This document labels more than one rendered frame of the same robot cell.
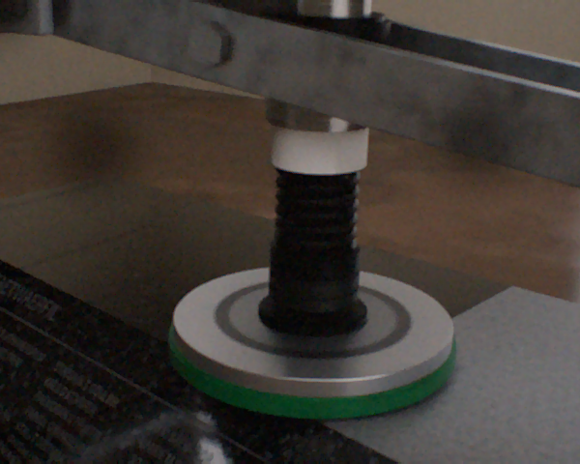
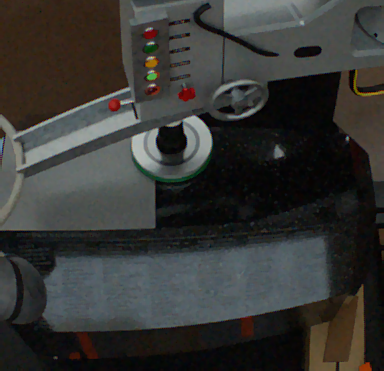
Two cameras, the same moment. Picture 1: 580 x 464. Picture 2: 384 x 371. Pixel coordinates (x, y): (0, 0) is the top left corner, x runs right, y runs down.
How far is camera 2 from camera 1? 2.19 m
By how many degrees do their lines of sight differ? 95
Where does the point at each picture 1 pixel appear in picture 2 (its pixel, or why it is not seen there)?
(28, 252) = (294, 138)
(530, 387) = (116, 171)
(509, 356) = (128, 182)
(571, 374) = (111, 184)
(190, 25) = not seen: hidden behind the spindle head
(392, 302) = (160, 162)
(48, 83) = not seen: outside the picture
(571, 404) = (104, 170)
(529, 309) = (140, 214)
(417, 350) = (136, 144)
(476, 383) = (127, 163)
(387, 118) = not seen: hidden behind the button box
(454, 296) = (164, 206)
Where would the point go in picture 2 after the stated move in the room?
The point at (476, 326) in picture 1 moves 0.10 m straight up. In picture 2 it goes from (146, 192) to (144, 171)
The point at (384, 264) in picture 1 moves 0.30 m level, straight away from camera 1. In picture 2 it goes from (202, 213) to (270, 293)
